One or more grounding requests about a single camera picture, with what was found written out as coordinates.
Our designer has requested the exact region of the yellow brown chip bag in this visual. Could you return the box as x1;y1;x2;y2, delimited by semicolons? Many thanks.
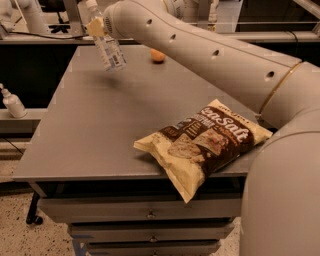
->
134;100;272;202

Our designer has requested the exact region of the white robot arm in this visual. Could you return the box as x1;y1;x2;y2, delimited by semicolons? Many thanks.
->
87;0;320;256

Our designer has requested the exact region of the orange fruit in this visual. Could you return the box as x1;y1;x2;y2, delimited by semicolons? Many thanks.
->
150;49;166;63

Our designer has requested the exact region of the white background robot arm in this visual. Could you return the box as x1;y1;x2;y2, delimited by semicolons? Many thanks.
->
0;0;49;34

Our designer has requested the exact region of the black office chair base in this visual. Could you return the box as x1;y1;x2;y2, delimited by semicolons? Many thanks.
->
39;0;85;36

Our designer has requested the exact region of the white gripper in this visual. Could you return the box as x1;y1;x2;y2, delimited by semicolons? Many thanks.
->
86;5;121;38

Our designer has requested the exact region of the clear plastic water bottle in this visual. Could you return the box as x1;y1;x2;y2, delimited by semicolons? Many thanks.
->
85;0;126;71

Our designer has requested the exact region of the black cable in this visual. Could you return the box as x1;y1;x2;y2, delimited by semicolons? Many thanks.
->
0;23;91;41

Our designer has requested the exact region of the white pump dispenser bottle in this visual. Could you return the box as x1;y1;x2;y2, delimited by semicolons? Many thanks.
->
0;84;27;118

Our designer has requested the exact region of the grey drawer cabinet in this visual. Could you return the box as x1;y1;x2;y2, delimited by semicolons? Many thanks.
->
14;45;254;256

